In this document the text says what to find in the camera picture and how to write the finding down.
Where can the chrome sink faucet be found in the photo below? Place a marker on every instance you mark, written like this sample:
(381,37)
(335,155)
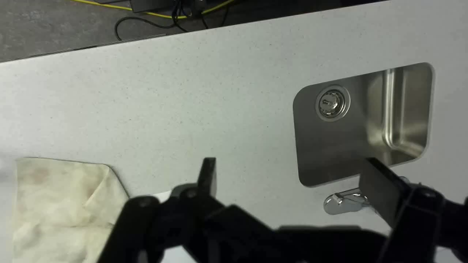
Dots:
(340,202)

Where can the round metal sink drain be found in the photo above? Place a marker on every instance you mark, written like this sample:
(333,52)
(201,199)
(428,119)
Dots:
(332,103)

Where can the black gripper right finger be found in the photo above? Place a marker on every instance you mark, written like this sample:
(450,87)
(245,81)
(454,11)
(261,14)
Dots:
(414,214)

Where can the cream crumpled cloth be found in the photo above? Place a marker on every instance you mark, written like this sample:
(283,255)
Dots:
(58,209)

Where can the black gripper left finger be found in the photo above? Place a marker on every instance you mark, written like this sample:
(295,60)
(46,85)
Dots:
(201,209)

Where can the stainless steel sink basin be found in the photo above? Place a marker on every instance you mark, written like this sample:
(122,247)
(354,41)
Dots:
(351,146)

